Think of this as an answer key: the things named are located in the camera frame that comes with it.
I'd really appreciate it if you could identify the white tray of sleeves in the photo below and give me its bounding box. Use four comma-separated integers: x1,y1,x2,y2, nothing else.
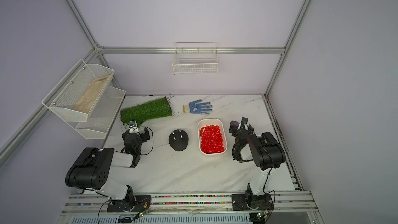
198,118,228,156

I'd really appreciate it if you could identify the white wire wall basket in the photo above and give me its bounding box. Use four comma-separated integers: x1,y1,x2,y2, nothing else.
172,42,219,76

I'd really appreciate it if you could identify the beige cloth in shelf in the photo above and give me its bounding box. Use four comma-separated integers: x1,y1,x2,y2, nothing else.
73,75,110,114

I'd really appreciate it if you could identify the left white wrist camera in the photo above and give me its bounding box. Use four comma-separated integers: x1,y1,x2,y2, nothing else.
128,120,140,133

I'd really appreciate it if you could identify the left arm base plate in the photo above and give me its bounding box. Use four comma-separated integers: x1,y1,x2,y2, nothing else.
107,195,152,213

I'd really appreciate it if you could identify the purple pink brush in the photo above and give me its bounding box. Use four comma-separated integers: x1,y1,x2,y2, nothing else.
229,120,239,136

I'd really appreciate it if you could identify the upper white mesh shelf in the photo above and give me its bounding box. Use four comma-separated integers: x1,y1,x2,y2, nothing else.
42,60,114,122

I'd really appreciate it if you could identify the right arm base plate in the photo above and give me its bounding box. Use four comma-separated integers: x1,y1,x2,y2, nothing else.
231,194,274,211

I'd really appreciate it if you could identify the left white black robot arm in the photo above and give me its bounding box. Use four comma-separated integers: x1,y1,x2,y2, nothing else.
65,127,153,212

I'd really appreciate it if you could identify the green artificial grass mat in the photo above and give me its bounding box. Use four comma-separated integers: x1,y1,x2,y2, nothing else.
120,97,173,126

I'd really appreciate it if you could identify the blue dotted work glove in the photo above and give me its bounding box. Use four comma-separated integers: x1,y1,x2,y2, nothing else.
183,100,212,115

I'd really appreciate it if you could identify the black round screw base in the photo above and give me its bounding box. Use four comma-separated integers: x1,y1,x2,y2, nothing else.
168,129,189,151

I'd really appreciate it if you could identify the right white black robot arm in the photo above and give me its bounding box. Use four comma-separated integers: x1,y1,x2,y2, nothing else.
229,117,286,211

